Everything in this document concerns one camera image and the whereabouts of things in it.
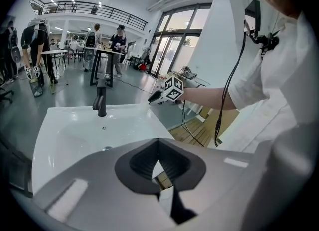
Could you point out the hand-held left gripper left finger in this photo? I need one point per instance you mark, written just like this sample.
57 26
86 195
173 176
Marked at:
99 187

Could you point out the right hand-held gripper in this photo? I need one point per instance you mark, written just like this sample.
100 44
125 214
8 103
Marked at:
173 89

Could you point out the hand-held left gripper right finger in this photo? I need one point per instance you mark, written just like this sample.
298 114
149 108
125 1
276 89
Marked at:
219 180

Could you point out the person's right forearm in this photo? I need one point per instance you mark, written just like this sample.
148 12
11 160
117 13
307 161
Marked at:
209 97

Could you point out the white sink counter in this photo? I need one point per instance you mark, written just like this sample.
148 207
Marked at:
74 135

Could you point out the cluttered white table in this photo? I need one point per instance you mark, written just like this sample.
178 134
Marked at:
189 74

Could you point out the black faucet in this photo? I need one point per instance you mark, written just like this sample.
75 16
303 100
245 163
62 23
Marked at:
101 100

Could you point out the wooden pallet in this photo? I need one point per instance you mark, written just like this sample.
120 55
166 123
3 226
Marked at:
197 131

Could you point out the black-framed glass doors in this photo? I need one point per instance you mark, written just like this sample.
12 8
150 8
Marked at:
174 43

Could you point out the brown cardboard box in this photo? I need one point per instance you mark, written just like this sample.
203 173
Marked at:
224 117

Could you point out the black high table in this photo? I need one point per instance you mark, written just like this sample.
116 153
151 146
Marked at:
102 53

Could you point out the black balcony railing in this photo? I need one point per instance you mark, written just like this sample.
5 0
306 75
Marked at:
99 11

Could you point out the person's white shirt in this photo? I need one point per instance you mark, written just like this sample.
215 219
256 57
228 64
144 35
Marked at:
274 87

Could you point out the white round table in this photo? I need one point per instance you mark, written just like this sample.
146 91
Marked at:
54 52

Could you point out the black mesh waste bin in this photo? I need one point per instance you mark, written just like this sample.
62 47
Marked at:
36 89

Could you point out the black chest-mounted device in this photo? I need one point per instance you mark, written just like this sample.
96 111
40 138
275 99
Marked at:
255 18

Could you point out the black office chair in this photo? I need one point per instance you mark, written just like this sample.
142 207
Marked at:
5 90

